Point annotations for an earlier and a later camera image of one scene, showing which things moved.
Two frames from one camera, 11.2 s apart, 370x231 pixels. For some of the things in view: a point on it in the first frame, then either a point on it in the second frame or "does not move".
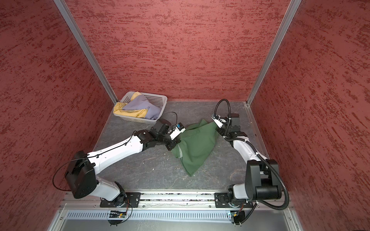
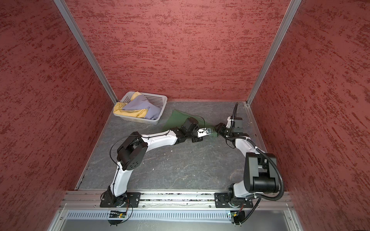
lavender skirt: x=153 y=112 does not move
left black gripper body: x=166 y=140 to x=193 y=135
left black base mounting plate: x=127 y=199 does not move
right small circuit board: x=237 y=216 does not move
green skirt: x=197 y=141 to x=178 y=118
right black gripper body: x=225 y=129 does not move
